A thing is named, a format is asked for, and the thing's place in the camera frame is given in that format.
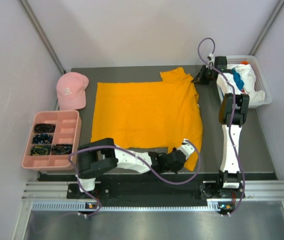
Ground blue t shirt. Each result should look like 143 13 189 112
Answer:
231 68 244 91

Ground aluminium frame rail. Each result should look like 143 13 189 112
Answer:
22 180 284 213

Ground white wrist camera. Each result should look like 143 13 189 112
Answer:
177 138 198 160
207 53 214 63

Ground black folded socks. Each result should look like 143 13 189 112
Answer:
34 123 56 134

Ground pink divided organizer tray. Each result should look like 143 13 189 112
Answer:
22 110 82 171

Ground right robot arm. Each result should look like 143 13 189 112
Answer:
193 53 249 198

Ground pink baseball cap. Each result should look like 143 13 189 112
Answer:
56 72 89 111

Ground dark patterned socks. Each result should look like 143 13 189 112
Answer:
51 143 73 155

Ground blue patterned socks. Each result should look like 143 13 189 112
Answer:
32 133 53 145

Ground white plastic laundry basket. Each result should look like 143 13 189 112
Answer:
216 55 272 109

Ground orange t shirt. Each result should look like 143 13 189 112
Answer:
90 66 204 173

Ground white t shirt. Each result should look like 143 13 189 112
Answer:
227 64 265 103

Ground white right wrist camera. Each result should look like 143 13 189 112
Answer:
207 53 214 63

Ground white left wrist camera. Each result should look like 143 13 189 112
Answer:
177 138 198 160

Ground orange garment in basket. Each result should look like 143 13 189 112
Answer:
240 61 249 65

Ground green patterned socks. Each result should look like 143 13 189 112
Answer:
30 144 52 156

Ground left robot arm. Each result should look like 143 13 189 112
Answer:
74 138 195 198

